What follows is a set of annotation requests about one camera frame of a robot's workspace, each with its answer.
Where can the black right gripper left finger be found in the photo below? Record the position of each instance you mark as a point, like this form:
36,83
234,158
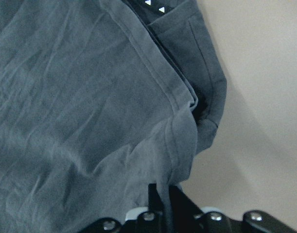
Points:
155,205

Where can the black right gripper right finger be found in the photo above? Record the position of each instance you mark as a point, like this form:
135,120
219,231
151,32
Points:
186,214

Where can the black printed t-shirt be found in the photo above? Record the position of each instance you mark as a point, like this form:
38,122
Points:
98,99

